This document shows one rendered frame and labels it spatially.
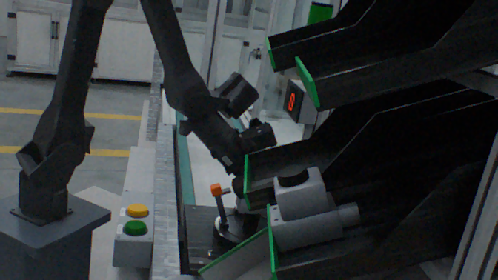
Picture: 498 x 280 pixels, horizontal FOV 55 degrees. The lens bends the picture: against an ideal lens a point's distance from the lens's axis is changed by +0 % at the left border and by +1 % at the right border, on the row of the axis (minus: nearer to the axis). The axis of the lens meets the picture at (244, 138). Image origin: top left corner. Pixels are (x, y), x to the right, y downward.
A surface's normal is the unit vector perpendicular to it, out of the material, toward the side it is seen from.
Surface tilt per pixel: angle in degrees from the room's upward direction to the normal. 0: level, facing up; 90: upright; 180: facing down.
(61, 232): 0
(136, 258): 90
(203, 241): 0
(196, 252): 0
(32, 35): 90
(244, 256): 90
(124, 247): 90
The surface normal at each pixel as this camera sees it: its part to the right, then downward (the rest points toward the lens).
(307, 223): -0.01, 0.30
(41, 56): 0.32, 0.33
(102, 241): 0.15, -0.94
